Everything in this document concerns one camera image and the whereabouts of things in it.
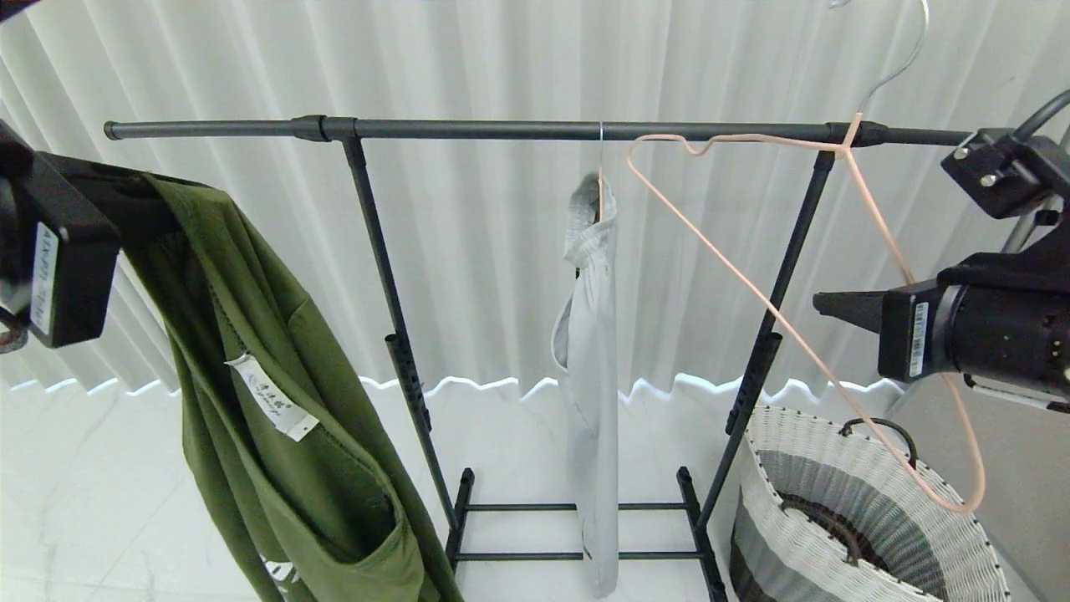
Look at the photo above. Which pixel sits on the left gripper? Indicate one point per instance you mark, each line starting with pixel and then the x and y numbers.
pixel 75 276

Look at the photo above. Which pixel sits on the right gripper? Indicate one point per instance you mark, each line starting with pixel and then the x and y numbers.
pixel 1003 334

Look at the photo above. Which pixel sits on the green garment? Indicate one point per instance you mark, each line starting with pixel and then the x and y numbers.
pixel 276 334

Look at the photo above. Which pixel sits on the pink clothes hanger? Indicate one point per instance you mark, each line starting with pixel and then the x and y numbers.
pixel 600 167
pixel 844 144

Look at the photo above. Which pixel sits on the pale grey shorts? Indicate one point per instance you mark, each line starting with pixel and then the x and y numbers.
pixel 589 376

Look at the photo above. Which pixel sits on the white laundry basket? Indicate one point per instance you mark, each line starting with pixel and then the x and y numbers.
pixel 794 443

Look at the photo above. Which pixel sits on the black clothes rack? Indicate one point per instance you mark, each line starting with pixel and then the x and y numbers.
pixel 501 130

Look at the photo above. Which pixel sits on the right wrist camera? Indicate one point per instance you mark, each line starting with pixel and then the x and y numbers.
pixel 1003 176

